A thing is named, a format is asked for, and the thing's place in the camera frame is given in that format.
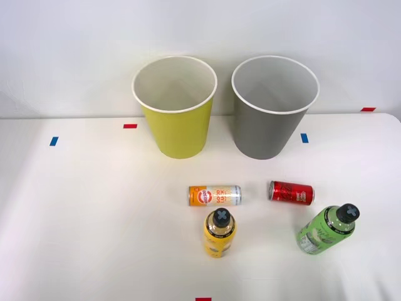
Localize red can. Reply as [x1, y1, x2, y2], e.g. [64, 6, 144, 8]
[268, 180, 315, 207]

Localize grey plastic waste bin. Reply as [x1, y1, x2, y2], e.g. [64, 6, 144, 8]
[231, 55, 321, 161]

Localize green bottle with black cap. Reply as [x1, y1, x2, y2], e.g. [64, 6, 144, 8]
[296, 203, 361, 255]

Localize yellow-green plastic waste bin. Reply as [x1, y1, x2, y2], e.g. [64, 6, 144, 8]
[131, 55, 218, 160]

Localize orange and white can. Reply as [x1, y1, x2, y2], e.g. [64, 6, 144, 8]
[188, 184, 242, 208]

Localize yellow bottle with black cap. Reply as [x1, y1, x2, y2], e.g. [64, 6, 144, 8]
[204, 207, 237, 259]

